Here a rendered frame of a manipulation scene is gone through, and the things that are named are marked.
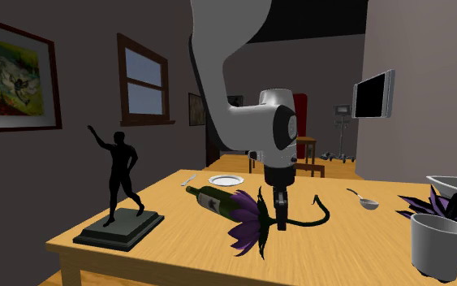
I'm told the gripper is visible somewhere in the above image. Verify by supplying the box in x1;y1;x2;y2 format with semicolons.
263;164;296;232

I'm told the purple flower with green stem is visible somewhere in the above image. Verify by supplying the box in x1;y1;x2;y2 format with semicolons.
227;185;331;261

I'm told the low wooden bench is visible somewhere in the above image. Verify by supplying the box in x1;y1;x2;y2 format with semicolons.
248;149;326;179

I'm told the white plate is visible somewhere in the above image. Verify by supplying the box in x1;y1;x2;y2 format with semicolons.
207;174;245;188

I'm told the green wine bottle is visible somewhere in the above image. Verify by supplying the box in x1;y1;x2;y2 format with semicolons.
185;184;250;223

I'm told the small wooden side table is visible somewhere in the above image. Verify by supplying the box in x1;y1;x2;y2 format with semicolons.
295;136;317;165

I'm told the silver spoon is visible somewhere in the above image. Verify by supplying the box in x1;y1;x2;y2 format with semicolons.
346;187;381;211

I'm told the red door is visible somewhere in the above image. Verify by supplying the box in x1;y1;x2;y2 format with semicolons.
292;93;309;161

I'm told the grey wheeled equipment stand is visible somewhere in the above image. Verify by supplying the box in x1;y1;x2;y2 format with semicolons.
319;104;357;164

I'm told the grey cup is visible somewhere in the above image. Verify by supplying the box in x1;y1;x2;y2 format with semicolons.
410;213;457;284

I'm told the black human figure statue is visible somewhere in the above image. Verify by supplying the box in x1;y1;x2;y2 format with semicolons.
72;124;166;253

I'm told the white bowl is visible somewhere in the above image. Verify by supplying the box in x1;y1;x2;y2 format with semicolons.
425;175;457;199

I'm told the purple flower with dark leaves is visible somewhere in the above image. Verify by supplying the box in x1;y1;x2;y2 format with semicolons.
395;184;457;240

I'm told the brown framed window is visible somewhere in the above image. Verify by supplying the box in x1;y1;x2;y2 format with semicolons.
116;32;176;128

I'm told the large framed colourful painting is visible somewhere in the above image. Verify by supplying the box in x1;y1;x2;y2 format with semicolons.
0;13;63;134

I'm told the small dark wall picture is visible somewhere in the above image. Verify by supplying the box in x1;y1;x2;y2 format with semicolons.
188;92;206;128

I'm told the wall mounted black screen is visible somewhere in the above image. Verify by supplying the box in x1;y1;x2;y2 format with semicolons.
351;69;396;120

